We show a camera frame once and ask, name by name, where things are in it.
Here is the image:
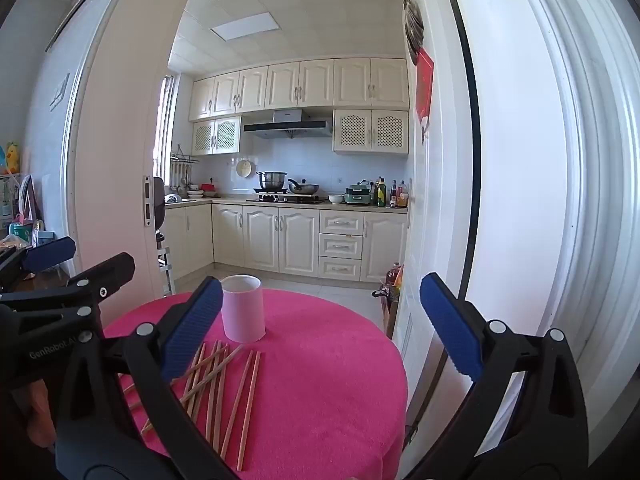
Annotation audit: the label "white panelled door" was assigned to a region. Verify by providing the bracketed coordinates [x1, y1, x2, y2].
[390, 0, 482, 461]

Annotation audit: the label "cream lower kitchen cabinets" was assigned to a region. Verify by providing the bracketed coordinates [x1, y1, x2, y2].
[162, 200, 408, 283]

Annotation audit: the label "wide cream lattice cabinet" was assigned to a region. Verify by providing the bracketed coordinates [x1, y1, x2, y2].
[333, 109, 409, 156]

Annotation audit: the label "green electric cooker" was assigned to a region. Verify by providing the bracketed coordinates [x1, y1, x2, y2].
[345, 182, 373, 207]

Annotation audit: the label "hanging utensil rack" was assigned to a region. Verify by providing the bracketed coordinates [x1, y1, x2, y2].
[170, 144, 200, 192]

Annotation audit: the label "wall picture frame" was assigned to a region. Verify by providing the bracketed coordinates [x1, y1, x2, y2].
[45, 0, 113, 53]

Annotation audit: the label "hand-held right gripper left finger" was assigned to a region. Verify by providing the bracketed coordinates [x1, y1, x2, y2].
[52, 276, 241, 480]

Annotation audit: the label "cardboard box with bottles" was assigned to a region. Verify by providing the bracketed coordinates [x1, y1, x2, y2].
[372, 262, 403, 338]

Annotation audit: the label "yellow plush toy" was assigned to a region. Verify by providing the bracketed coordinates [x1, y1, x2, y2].
[0, 141, 20, 176]

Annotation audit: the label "dark feather fan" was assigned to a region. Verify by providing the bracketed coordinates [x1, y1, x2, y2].
[404, 0, 425, 66]

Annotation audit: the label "black gas stove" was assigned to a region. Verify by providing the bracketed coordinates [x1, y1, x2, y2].
[246, 189, 328, 205]

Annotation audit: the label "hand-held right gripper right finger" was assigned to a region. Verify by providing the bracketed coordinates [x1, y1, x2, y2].
[400, 272, 591, 480]

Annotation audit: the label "steel range hood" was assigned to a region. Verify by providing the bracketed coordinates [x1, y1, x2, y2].
[243, 108, 333, 140]

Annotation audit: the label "white cylindrical cup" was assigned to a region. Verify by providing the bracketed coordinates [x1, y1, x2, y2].
[221, 275, 266, 343]

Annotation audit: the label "square ceiling light panel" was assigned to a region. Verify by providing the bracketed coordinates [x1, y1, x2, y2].
[210, 11, 286, 43]

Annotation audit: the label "cream cabinet drawer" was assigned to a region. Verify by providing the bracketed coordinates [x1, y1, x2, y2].
[319, 234, 364, 259]
[320, 210, 365, 235]
[318, 256, 362, 281]

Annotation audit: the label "cream sliding door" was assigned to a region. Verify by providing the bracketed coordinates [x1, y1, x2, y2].
[65, 0, 211, 306]

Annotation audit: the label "steel cooking pot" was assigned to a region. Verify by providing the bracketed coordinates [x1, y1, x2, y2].
[256, 171, 288, 192]

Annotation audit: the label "small cream lattice cabinet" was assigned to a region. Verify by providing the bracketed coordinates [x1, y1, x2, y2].
[191, 116, 242, 156]

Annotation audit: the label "kitchen window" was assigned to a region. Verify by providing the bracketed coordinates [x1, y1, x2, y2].
[152, 75, 178, 181]

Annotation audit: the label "person's left hand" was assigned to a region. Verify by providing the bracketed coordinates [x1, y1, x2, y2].
[10, 379, 60, 453]

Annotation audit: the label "red door poster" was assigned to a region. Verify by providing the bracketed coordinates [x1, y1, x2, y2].
[415, 47, 435, 126]

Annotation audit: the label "cream kitchen cabinets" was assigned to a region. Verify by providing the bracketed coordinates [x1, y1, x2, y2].
[189, 58, 410, 122]
[162, 200, 408, 283]

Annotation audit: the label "group of wooden chopsticks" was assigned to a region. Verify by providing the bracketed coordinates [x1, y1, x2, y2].
[122, 340, 262, 471]

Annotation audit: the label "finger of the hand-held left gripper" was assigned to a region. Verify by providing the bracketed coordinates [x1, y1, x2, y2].
[0, 236, 77, 291]
[0, 252, 136, 319]

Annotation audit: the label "cream upper kitchen cabinets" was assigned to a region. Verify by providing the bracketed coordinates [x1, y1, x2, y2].
[189, 58, 410, 122]

